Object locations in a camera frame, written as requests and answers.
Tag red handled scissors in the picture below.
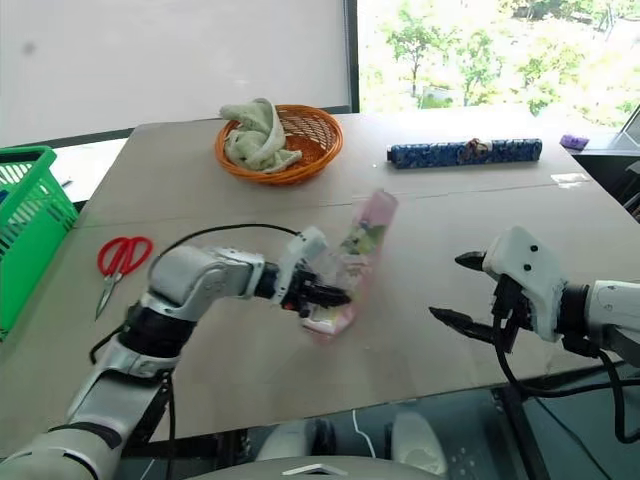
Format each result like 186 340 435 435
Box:
94 236 155 322

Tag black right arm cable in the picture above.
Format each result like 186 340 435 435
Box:
492 294 640 446

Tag thin white cable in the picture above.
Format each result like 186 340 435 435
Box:
350 409 379 459

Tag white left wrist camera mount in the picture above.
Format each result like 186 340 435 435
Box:
276 225 329 287

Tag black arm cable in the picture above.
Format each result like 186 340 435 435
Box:
492 294 640 446
89 223 302 454

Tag pink floral plastic package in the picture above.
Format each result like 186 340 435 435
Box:
299 188 400 341

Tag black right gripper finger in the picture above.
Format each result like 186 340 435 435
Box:
453 251 489 274
428 307 499 344

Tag blue patterned long box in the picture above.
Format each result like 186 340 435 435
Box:
387 138 544 173

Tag white roller blind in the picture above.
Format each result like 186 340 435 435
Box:
0 0 352 149

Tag pale green towel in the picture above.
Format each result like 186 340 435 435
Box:
218 97 304 175

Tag white side table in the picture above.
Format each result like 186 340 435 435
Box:
49 136 132 204

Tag dark window frame post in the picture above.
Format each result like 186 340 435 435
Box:
343 0 362 114

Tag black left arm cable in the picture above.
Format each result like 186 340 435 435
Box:
89 223 302 454

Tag dark furniture piece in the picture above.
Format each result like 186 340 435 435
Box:
569 144 640 224

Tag grey robot torso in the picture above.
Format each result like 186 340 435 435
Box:
189 451 401 480

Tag white rounded shape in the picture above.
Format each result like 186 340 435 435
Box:
256 418 322 464
391 411 449 477

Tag black table frame leg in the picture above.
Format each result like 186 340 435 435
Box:
492 385 554 480

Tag green plastic basket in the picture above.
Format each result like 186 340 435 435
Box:
0 145 80 342

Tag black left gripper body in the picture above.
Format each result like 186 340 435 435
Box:
277 269 321 319

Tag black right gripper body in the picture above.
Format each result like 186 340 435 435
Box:
491 273 535 354

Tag orange woven basket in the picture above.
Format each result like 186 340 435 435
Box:
214 103 345 187

